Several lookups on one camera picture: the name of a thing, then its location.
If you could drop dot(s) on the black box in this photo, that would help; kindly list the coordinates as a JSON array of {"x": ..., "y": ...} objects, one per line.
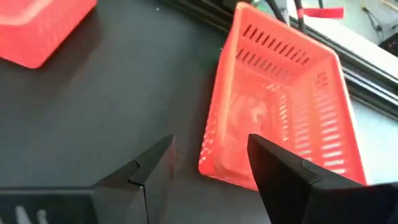
[{"x": 391, "y": 46}]

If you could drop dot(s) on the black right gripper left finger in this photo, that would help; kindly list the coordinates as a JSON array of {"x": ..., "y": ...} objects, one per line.
[{"x": 130, "y": 193}]

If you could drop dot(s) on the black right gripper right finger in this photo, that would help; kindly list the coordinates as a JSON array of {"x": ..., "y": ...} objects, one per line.
[{"x": 295, "y": 193}]

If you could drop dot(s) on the orange slotted plastic basket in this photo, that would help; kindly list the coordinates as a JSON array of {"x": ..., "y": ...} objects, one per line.
[{"x": 242, "y": 102}]

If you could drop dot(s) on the red slotted plastic basket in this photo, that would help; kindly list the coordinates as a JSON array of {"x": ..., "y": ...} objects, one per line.
[{"x": 37, "y": 34}]

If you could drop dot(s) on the red floor tape strip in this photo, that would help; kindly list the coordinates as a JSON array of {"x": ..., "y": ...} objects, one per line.
[{"x": 326, "y": 12}]

